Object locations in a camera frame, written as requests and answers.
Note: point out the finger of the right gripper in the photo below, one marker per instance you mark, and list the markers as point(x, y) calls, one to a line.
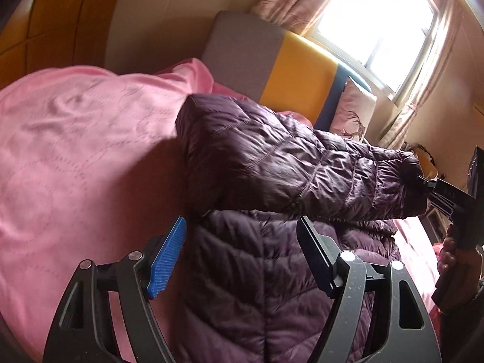
point(445, 189)
point(445, 206)

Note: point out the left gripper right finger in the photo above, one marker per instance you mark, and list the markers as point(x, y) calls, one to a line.
point(400, 329)

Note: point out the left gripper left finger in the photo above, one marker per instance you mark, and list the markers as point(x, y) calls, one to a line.
point(83, 328)

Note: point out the purple quilted down jacket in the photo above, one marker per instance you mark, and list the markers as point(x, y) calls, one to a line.
point(248, 294)

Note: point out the right hand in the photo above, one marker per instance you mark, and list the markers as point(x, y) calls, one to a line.
point(450, 256)

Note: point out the cluttered wooden side table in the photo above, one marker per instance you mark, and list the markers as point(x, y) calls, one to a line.
point(426, 161)

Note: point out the deer print pillow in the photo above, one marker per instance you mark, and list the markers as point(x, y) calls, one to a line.
point(353, 112)

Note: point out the pink bed cover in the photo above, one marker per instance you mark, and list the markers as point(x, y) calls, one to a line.
point(89, 169)

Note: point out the bright window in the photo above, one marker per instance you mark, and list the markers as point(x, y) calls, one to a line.
point(383, 40)

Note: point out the grey yellow blue headboard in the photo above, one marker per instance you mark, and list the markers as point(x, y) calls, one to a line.
point(276, 68)

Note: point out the pink patterned curtain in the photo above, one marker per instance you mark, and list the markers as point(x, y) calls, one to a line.
point(300, 16)

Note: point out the brown wooden wardrobe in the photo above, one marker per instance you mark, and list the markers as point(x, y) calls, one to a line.
point(54, 33)

